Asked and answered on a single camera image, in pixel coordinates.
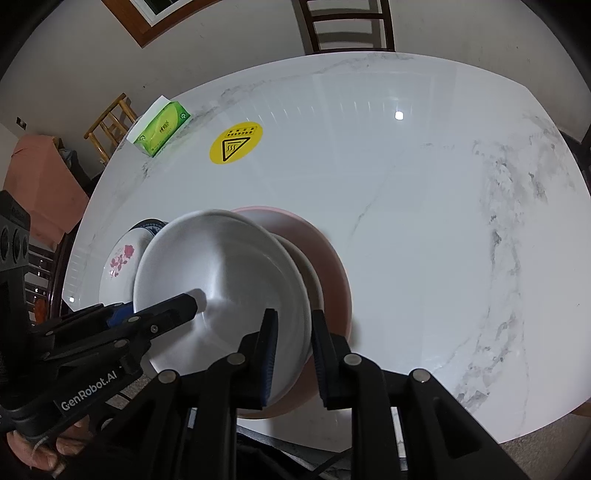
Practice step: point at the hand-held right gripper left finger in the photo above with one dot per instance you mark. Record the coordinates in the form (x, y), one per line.
(270, 360)

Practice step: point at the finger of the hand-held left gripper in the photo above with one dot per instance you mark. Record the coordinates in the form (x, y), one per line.
(171, 314)
(117, 316)

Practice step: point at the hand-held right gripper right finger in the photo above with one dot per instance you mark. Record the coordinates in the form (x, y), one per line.
(321, 364)

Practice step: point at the white plate with pink flowers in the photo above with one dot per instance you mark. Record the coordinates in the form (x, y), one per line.
(120, 263)

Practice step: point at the white ribbed bowl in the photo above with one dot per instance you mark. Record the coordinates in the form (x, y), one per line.
(221, 258)
(307, 272)

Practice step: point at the pink bowl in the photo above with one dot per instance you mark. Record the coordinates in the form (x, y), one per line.
(330, 277)

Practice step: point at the blue floral plate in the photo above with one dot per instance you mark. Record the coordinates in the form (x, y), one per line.
(150, 225)

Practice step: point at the person's left hand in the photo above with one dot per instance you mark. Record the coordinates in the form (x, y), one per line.
(69, 441)

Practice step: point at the dark wooden chair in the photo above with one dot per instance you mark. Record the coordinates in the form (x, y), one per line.
(53, 277)

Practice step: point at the pink cloth covered furniture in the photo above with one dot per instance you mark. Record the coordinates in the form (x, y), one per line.
(41, 184)

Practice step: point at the round yellow warning sticker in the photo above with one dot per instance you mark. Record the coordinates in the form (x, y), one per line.
(235, 143)

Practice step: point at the green tissue pack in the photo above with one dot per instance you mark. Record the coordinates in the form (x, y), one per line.
(159, 127)

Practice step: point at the dark slatted chair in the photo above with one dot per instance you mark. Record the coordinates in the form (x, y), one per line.
(346, 25)

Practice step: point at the wall socket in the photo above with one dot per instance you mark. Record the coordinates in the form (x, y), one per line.
(21, 122)

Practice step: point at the wooden picture frame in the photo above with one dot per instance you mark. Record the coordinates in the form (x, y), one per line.
(152, 21)

